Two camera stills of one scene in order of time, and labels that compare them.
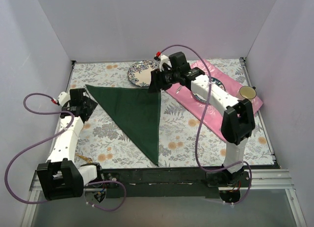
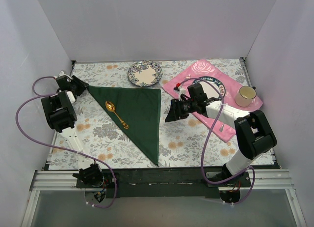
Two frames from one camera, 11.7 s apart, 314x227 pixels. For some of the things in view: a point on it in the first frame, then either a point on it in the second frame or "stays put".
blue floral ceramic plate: (139, 72) stays put
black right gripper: (157, 79) -> (177, 109)
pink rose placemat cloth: (207, 113) stays put
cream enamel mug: (247, 92) stays put
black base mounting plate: (173, 184) stays put
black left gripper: (86, 104) -> (78, 85)
